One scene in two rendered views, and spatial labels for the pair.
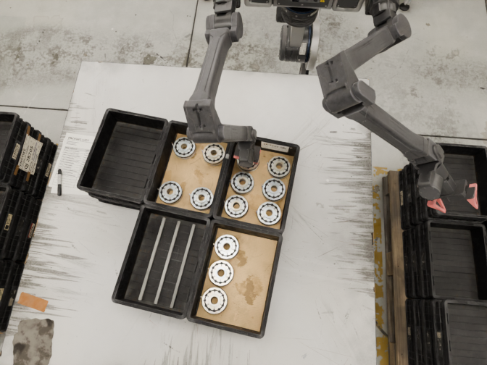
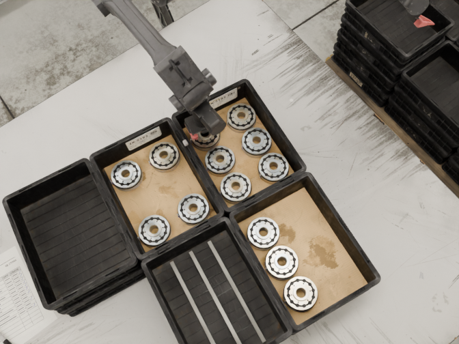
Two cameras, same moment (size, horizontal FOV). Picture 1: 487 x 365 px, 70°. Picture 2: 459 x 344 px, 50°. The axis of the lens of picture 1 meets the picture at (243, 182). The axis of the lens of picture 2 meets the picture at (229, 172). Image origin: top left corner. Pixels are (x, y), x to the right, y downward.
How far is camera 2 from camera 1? 43 cm
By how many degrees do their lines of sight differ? 14
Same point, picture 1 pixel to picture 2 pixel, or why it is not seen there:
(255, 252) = (294, 215)
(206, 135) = (198, 89)
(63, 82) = not seen: outside the picture
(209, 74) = (149, 30)
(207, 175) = (176, 183)
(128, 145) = (59, 224)
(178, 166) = (137, 200)
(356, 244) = (370, 136)
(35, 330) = not seen: outside the picture
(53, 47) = not seen: outside the picture
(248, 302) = (332, 267)
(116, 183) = (82, 274)
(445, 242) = (430, 82)
